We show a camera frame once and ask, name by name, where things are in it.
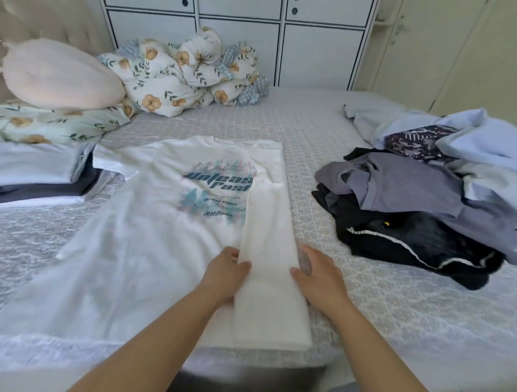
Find person's left hand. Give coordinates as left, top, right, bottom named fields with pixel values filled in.
left=197, top=246, right=253, bottom=306

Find floral pillow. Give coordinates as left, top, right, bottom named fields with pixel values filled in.
left=0, top=100, right=135, bottom=147

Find pink plush pillow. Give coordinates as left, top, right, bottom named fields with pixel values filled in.
left=0, top=38, right=129, bottom=111

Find floral bunched quilt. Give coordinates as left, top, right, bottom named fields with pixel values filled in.
left=213, top=42, right=271, bottom=108

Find dark purple patterned garment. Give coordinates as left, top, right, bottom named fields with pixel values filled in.
left=383, top=123, right=462, bottom=162

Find bed with grey patterned sheet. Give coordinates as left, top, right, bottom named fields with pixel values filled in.
left=0, top=86, right=517, bottom=381

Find beige tufted headboard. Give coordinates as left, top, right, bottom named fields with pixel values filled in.
left=0, top=0, right=115, bottom=58

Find white door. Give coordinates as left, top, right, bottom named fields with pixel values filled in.
left=354, top=0, right=517, bottom=126

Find person's left forearm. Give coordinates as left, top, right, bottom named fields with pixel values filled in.
left=68, top=286, right=227, bottom=392

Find person's right hand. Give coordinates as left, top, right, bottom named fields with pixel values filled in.
left=290, top=243, right=353, bottom=319

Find white wardrobe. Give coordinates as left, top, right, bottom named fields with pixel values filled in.
left=100, top=0, right=382, bottom=92

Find person's right forearm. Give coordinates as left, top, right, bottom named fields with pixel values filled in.
left=323, top=300, right=429, bottom=392

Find white printed t-shirt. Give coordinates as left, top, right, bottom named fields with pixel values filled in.
left=0, top=135, right=315, bottom=353

